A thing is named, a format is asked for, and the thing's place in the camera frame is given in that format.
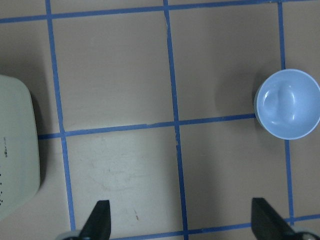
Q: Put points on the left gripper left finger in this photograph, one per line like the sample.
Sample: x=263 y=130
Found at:
x=97 y=226

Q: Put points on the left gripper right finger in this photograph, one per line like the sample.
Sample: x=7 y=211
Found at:
x=267 y=224

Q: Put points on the blue bowl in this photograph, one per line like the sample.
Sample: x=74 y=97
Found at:
x=287 y=104

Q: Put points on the cream metal toaster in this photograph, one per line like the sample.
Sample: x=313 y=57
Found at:
x=19 y=151

